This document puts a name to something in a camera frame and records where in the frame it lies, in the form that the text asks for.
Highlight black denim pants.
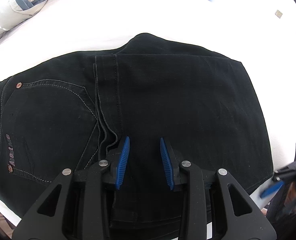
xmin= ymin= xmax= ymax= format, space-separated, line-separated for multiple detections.
xmin=0 ymin=32 xmax=275 ymax=240

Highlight white bed sheet mattress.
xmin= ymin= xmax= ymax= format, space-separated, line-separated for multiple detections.
xmin=0 ymin=0 xmax=296 ymax=227

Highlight white wall socket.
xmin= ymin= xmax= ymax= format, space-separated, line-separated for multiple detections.
xmin=275 ymin=10 xmax=283 ymax=18

